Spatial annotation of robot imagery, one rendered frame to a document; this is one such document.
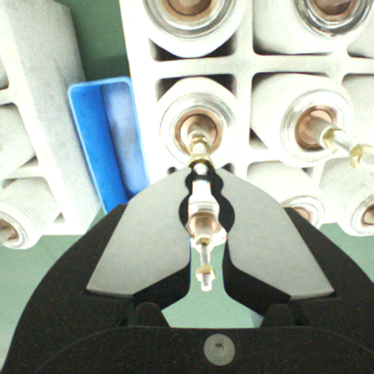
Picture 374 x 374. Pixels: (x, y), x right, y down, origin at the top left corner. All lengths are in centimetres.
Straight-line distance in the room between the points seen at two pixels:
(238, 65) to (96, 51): 30
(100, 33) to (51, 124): 21
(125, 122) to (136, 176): 13
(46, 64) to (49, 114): 8
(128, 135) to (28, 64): 23
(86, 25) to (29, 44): 16
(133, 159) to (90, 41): 26
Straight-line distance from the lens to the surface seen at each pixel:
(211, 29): 20
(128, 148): 50
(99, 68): 49
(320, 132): 22
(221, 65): 28
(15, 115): 38
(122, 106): 48
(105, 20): 49
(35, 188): 40
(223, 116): 21
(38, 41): 40
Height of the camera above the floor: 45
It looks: 59 degrees down
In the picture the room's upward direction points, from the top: 178 degrees counter-clockwise
